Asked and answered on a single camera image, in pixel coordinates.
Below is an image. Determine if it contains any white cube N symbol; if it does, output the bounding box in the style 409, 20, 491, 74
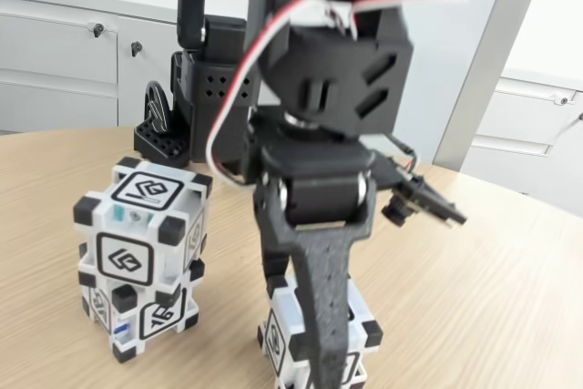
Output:
257, 272, 384, 389

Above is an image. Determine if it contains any white cube paperclip symbol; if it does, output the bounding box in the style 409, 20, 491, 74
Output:
72, 156, 214, 289

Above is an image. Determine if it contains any gripper mounted camera module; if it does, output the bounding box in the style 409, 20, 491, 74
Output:
363, 133, 469, 231

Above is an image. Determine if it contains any black disc white logo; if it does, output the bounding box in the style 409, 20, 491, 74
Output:
144, 80, 174, 136

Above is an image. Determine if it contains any grey metal column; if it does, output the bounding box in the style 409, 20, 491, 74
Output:
431, 0, 553, 176

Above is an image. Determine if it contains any white cube lamp symbol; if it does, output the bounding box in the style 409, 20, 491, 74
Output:
77, 257, 206, 365

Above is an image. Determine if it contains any white drawer cabinet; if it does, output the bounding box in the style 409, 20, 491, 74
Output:
455, 65, 583, 220

